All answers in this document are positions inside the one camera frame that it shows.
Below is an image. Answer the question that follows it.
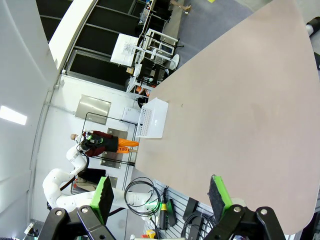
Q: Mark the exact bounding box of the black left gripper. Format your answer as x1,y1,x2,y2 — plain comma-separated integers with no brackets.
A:
79,132,104,152

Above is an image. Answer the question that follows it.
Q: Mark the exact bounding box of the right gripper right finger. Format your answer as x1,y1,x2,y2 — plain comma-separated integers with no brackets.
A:
203,174,287,240

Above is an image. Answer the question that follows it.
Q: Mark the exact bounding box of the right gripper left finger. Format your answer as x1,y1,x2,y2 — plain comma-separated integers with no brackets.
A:
37,175,118,240

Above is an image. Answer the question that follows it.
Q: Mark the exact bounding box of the white perforated plastic basket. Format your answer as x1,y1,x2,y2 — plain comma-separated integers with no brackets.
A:
135,97,169,139

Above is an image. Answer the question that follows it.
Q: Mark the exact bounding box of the person in dark red jacket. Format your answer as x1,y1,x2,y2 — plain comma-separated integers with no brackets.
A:
70,130,140,158

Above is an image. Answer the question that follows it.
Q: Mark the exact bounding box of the red emergency stop button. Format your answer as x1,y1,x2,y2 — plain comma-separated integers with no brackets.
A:
141,229,157,240

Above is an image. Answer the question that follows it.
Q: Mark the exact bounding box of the white cylinder with black band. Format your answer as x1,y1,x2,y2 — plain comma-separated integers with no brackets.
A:
305,17,320,37

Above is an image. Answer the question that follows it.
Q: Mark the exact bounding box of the black tube frame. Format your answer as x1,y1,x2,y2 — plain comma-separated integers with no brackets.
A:
82,112,139,167

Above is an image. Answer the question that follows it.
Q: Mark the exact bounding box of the metal wall panel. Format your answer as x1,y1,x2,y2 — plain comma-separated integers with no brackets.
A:
74,94,112,126

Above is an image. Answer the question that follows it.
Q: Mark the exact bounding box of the black cable bundle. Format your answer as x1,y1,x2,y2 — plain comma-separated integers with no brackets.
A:
180,211,216,240

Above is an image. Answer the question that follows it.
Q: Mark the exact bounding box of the black coiled cable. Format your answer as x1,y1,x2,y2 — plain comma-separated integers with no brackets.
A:
123,176,162,217

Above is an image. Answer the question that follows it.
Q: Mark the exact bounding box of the white wall box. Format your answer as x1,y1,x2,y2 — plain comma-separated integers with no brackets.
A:
122,106,142,124

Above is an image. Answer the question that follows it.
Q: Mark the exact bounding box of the white frame cart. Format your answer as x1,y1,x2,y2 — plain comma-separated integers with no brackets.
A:
142,28,180,64

